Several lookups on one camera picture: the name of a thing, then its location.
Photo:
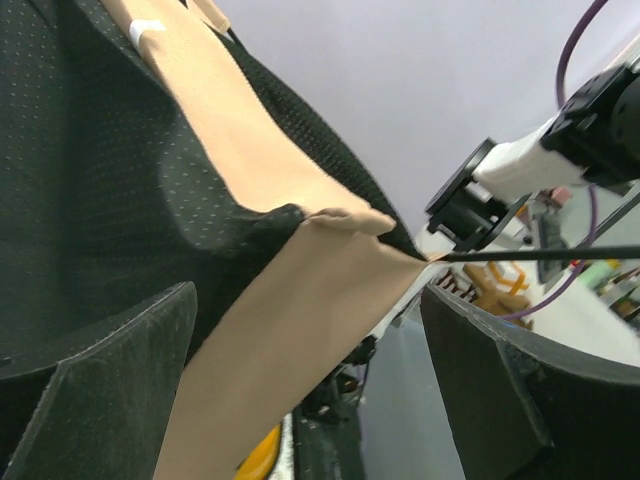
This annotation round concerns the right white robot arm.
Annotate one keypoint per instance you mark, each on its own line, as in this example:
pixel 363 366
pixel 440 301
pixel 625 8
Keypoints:
pixel 593 139

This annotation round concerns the yellow double bowl holder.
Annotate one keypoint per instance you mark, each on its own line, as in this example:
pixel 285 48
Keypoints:
pixel 260 463

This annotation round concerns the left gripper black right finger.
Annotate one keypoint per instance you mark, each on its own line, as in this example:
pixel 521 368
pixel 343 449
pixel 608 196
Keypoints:
pixel 521 406

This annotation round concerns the beige fabric pet tent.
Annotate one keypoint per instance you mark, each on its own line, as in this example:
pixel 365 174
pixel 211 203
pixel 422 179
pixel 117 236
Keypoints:
pixel 143 146

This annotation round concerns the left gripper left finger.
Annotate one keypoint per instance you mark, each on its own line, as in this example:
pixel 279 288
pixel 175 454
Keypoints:
pixel 95 404

